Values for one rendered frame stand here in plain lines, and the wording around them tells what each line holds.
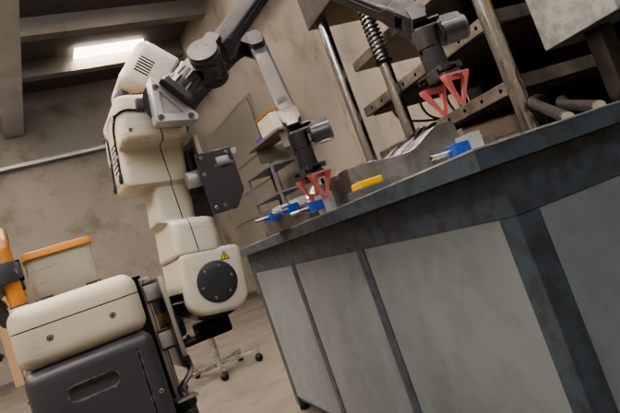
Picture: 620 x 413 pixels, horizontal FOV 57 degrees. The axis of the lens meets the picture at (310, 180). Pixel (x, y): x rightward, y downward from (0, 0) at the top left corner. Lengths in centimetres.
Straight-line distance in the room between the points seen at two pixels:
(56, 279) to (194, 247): 32
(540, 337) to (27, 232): 1113
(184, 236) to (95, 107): 1111
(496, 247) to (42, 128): 1156
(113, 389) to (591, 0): 166
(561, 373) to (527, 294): 14
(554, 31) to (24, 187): 1080
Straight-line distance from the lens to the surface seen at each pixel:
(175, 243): 147
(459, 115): 244
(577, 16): 203
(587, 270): 110
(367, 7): 151
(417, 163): 165
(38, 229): 1185
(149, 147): 152
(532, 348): 113
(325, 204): 161
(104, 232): 1190
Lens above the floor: 76
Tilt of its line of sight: 5 degrees up
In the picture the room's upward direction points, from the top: 20 degrees counter-clockwise
